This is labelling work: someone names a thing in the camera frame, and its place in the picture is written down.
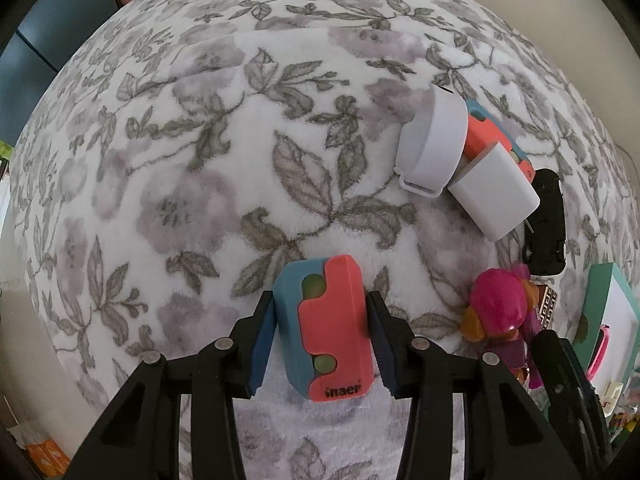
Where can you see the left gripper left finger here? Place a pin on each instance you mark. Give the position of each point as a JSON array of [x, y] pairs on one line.
[[137, 435]]

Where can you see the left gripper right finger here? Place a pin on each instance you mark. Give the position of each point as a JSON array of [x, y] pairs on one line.
[[505, 435]]

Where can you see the blue coral case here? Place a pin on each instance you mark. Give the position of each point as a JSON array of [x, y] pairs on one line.
[[484, 130], [322, 320]]

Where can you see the white wall charger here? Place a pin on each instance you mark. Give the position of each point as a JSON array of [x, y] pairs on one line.
[[494, 192]]

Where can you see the orange box on floor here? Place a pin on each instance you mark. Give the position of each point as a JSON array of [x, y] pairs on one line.
[[48, 457]]

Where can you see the pink smart band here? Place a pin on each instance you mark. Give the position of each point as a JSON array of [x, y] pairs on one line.
[[599, 351]]

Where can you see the pink helmet toy figure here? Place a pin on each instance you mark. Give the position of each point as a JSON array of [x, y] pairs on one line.
[[502, 315]]

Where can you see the teal framed white tray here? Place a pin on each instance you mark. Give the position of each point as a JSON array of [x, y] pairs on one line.
[[609, 300]]

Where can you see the patterned gold black bar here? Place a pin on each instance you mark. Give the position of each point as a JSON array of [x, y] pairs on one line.
[[544, 307]]

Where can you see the black toy car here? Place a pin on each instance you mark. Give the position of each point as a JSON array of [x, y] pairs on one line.
[[545, 229]]

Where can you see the white round case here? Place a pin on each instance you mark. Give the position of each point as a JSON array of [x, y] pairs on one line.
[[431, 145]]

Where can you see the floral fleece blanket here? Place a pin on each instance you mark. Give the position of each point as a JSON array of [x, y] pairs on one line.
[[191, 149]]

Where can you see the dark blue cabinet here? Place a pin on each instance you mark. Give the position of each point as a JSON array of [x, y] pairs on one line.
[[45, 40]]

